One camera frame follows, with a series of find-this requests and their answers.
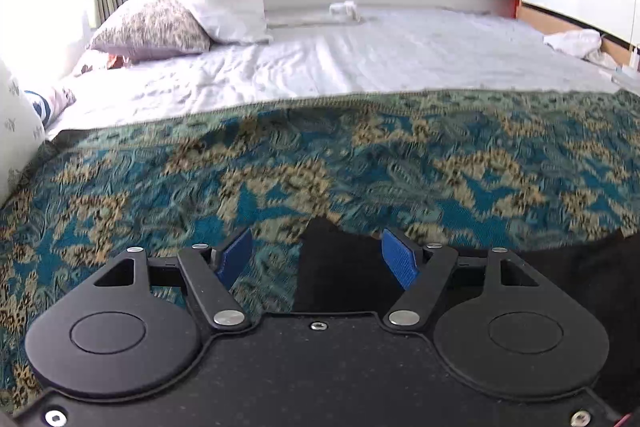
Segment white pillow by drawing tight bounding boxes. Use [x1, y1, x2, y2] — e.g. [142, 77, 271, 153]
[180, 0, 271, 44]

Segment teal paisley bed cover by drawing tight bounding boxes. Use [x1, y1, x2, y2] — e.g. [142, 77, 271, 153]
[1, 91, 639, 413]

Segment white charger with cable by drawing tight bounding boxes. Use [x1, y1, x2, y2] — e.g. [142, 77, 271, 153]
[613, 46, 640, 92]

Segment white bed sheet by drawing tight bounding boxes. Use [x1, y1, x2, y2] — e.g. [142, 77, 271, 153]
[47, 9, 618, 139]

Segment crumpled white cloth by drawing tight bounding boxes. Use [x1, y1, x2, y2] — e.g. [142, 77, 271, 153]
[542, 29, 602, 60]

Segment purple floral pillow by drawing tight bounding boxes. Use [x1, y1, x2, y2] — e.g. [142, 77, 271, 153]
[89, 0, 212, 62]

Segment black pants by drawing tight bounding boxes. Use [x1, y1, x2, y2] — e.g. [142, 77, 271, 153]
[293, 218, 639, 413]

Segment small white rolled towel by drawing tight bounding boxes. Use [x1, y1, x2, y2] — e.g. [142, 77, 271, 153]
[329, 0, 360, 22]

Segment pale green floral pillow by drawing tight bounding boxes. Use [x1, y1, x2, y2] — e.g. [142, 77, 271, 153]
[0, 64, 44, 204]

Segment striped blue white cloth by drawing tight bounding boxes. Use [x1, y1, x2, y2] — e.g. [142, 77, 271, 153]
[24, 88, 76, 129]

